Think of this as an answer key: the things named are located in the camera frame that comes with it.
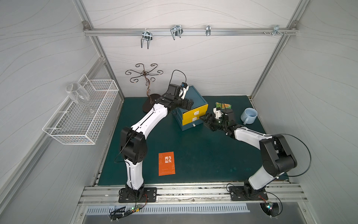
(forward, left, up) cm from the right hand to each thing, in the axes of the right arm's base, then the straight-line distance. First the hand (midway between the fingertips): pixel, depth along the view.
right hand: (201, 118), depth 89 cm
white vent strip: (-49, +37, -13) cm, 63 cm away
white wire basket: (-20, +63, +19) cm, 69 cm away
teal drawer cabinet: (+8, +2, +7) cm, 11 cm away
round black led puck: (-45, -37, -17) cm, 60 cm away
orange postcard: (-25, +21, -14) cm, 36 cm away
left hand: (+7, +9, +9) cm, 14 cm away
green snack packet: (+25, -17, -14) cm, 33 cm away
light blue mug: (+10, -36, -9) cm, 38 cm away
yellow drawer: (-2, +9, +2) cm, 9 cm away
